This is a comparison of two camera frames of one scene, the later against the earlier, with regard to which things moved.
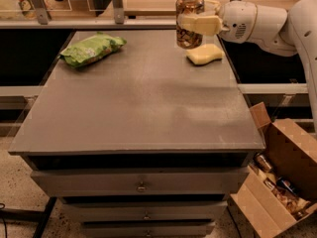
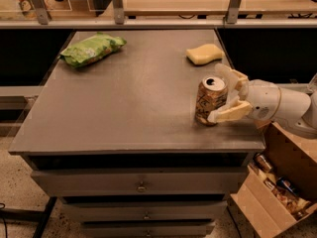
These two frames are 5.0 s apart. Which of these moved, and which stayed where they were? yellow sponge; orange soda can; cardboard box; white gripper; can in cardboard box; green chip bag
Moved: orange soda can; white gripper
Stayed: cardboard box; can in cardboard box; green chip bag; yellow sponge
